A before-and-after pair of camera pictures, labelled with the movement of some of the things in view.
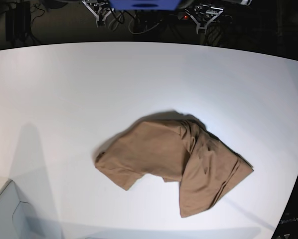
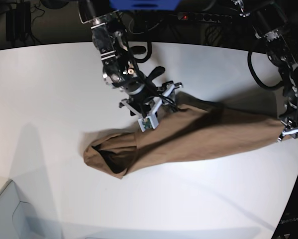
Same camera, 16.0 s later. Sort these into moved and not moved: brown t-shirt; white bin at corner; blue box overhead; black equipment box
Moved: brown t-shirt
Not moved: white bin at corner; blue box overhead; black equipment box
